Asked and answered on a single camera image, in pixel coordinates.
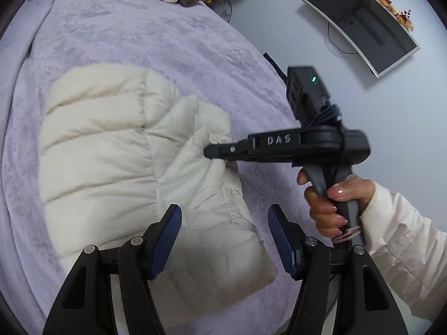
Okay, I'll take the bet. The cream puffer jacket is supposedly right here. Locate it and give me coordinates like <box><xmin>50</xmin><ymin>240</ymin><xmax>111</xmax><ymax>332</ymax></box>
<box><xmin>39</xmin><ymin>64</ymin><xmax>277</xmax><ymax>327</ymax></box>

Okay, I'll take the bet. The white sleeved right forearm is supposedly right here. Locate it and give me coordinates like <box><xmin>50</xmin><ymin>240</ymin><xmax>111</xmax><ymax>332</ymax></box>
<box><xmin>361</xmin><ymin>184</ymin><xmax>447</xmax><ymax>321</ymax></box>

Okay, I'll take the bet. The person's right hand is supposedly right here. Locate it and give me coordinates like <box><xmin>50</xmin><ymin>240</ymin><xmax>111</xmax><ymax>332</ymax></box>
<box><xmin>304</xmin><ymin>176</ymin><xmax>375</xmax><ymax>238</ymax></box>

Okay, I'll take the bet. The lavender plush blanket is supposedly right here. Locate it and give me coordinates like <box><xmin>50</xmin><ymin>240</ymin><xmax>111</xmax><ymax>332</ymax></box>
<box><xmin>1</xmin><ymin>0</ymin><xmax>315</xmax><ymax>334</ymax></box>

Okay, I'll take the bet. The dried flower decoration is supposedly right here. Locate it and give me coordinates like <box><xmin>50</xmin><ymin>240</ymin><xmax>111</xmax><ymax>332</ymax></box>
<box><xmin>377</xmin><ymin>0</ymin><xmax>414</xmax><ymax>32</ymax></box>

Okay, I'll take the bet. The wall mirror with white frame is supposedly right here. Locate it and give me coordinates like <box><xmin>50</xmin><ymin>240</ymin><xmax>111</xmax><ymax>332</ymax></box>
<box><xmin>303</xmin><ymin>0</ymin><xmax>420</xmax><ymax>78</ymax></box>

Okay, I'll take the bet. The black cable on wall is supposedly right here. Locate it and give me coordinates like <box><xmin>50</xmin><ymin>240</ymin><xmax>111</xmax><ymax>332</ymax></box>
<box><xmin>326</xmin><ymin>22</ymin><xmax>359</xmax><ymax>55</ymax></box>

